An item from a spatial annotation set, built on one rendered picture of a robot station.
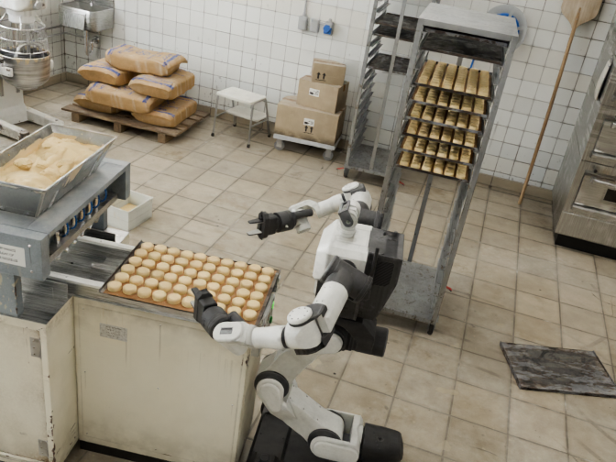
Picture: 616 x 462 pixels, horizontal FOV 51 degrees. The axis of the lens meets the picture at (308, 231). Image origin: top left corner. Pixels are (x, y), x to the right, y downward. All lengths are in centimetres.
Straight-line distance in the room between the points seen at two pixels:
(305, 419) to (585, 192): 336
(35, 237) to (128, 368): 70
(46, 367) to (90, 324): 22
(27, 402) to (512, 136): 489
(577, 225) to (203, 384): 374
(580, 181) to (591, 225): 39
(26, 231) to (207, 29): 482
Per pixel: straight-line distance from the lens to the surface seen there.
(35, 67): 602
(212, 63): 692
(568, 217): 554
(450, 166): 364
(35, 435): 285
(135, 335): 256
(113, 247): 276
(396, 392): 357
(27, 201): 234
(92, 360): 272
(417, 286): 421
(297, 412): 275
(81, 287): 255
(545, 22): 614
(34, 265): 231
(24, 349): 257
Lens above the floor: 230
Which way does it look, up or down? 28 degrees down
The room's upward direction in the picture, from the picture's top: 9 degrees clockwise
